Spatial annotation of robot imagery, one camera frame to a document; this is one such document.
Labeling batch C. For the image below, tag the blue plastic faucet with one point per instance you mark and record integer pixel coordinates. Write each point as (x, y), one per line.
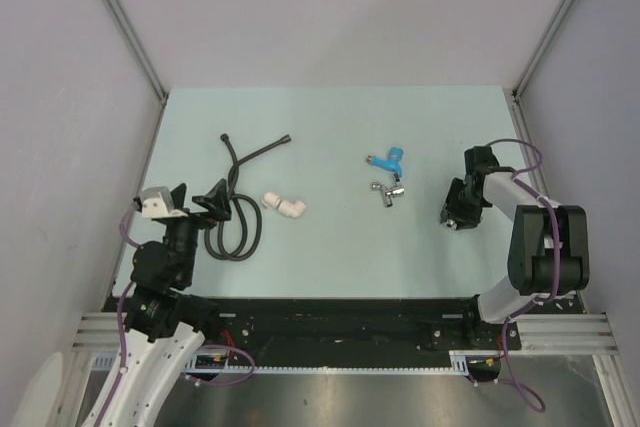
(391, 163)

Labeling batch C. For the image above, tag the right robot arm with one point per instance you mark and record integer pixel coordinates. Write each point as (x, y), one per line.
(548, 254)

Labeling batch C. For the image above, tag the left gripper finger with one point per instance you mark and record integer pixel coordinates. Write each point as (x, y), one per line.
(215, 203)
(178, 195)

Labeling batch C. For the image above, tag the perforated cable tray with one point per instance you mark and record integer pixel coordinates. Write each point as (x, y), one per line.
(206, 366)

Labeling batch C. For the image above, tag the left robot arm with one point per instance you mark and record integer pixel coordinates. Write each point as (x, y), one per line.
(158, 326)

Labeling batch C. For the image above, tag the white elbow pipe fitting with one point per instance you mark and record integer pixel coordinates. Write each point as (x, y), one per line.
(292, 210)

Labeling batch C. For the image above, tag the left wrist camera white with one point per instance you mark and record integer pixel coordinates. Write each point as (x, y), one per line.
(154, 203)

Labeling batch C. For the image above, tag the white straight pipe fitting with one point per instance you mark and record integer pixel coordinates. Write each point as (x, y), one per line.
(271, 200)

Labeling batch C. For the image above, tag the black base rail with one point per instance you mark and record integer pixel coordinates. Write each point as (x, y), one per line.
(350, 334)

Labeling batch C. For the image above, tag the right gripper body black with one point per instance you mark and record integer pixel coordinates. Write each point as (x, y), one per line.
(464, 206)

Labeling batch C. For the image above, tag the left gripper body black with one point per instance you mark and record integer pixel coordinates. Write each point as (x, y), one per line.
(184, 228)

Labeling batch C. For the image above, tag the chrome metal faucet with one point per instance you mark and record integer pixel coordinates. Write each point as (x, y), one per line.
(388, 194)

